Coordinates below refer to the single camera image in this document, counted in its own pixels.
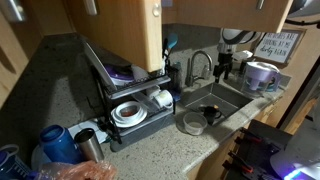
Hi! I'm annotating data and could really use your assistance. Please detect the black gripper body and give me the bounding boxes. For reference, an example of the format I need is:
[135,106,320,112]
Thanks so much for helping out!
[215,50,235,72]

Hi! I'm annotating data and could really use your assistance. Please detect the clear plastic bowl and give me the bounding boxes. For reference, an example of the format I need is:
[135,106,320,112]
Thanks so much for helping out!
[182,111,208,136]

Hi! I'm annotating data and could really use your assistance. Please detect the stainless steel sink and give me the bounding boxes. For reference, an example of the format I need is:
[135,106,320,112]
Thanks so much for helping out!
[178,81,255,128]

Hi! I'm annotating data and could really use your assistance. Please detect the wooden upper cupboard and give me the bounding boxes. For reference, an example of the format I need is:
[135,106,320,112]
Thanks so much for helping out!
[162,0,295,34]

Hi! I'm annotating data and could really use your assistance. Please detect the purple bowl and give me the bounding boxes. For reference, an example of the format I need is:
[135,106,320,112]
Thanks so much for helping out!
[104,64,135,86]

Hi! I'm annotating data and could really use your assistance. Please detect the wooden cupboard door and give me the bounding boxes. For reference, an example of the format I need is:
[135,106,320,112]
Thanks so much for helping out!
[64,0,164,73]

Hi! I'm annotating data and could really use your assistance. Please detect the brushed steel faucet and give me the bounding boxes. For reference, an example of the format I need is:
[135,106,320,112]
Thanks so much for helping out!
[184,49,214,88]

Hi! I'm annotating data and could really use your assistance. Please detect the lavender mug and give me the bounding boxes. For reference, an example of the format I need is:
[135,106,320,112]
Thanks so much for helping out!
[241,61,282,98]

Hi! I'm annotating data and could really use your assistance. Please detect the black mug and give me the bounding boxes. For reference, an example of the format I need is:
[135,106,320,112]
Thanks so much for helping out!
[201,104,224,127]

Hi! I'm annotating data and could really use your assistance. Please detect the blue dish soap bottle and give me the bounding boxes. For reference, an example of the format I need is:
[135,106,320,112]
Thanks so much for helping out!
[170,61,184,102]

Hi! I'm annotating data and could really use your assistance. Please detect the black utensil holder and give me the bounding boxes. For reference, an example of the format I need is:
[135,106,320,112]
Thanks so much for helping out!
[164,64,182,93]

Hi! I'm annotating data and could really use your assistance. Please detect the framed text sign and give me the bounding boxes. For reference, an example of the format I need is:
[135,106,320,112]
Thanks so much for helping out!
[253,29,306,66]

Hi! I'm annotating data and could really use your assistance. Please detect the teal spatula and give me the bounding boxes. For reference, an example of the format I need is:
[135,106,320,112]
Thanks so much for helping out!
[164,32,179,61]

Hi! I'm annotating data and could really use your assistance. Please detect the white mug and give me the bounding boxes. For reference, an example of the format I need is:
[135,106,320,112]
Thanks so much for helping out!
[154,89,175,110]

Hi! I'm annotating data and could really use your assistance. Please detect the white cup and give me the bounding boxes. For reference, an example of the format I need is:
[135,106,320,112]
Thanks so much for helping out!
[130,63,150,81]
[145,84,162,100]

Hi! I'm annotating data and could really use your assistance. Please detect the clear glass container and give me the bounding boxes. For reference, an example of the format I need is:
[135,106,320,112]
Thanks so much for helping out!
[131,91,161,114]

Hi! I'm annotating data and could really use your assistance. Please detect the black device with red parts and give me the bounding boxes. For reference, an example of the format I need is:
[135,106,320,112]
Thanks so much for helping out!
[221,119,294,180]

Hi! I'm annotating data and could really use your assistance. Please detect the black two-tier dish rack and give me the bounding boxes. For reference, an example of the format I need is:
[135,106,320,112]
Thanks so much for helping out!
[90,64,177,144]

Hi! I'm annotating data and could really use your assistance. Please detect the wooden base cabinet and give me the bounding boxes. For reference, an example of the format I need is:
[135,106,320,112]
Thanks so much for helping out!
[185,96,320,180]

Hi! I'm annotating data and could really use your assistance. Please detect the grey drain tray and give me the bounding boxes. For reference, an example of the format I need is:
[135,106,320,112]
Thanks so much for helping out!
[109,109,178,153]

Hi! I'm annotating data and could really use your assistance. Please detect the white stacked bowls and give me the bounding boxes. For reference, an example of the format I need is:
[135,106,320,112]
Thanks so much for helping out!
[110,100,148,129]

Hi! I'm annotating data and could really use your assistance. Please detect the large white plate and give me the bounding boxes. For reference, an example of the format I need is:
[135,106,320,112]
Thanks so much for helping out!
[83,41,118,92]

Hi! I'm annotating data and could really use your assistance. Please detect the white paper sheet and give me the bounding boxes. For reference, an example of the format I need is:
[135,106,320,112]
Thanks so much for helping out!
[67,119,108,144]

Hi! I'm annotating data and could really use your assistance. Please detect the stainless steel tumbler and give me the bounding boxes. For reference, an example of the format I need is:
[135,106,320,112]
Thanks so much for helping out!
[73,128,106,163]

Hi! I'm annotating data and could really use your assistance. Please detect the orange plastic bag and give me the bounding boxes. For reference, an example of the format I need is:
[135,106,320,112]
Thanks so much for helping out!
[33,160,118,180]

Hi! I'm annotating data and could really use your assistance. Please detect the blue water bottle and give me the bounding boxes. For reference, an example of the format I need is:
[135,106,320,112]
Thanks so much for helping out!
[38,124,83,165]

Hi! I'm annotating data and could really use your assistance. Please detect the wooden side cabinet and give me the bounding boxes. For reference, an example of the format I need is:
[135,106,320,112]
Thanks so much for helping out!
[0,0,45,108]

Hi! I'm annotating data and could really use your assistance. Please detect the blue plastic pitcher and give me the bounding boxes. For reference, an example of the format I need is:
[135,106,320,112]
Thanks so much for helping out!
[0,143,33,180]

